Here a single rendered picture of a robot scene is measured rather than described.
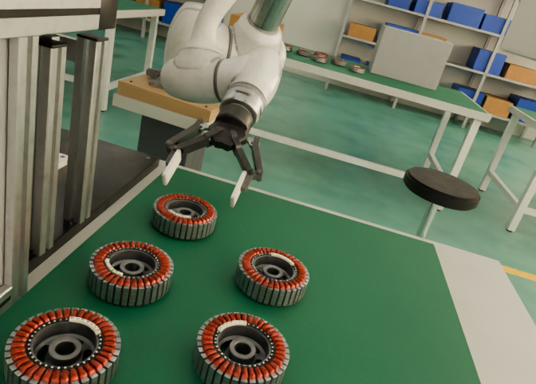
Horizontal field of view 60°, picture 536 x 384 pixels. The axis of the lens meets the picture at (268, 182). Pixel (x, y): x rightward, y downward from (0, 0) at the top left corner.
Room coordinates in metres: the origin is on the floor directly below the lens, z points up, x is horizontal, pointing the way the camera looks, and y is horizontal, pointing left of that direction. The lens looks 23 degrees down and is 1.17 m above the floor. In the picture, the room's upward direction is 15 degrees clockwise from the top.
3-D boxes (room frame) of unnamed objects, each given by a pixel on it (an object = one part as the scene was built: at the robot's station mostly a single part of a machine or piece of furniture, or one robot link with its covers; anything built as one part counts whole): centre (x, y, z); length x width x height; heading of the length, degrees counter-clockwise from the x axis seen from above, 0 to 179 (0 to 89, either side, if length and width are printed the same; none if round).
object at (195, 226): (0.72, 0.13, 0.77); 0.11 x 0.11 x 0.04
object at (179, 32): (1.53, 0.35, 0.95); 0.18 x 0.16 x 0.22; 116
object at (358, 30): (6.94, -0.72, 0.87); 0.40 x 0.36 x 0.17; 176
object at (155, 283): (0.53, 0.15, 0.77); 0.11 x 0.11 x 0.04
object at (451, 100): (3.60, -0.23, 0.38); 2.20 x 0.90 x 0.75; 86
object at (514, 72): (6.78, -2.94, 0.87); 0.42 x 0.40 x 0.19; 85
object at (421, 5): (6.88, -1.46, 1.37); 0.42 x 0.36 x 0.18; 178
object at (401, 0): (6.90, -1.07, 1.41); 0.42 x 0.28 x 0.26; 178
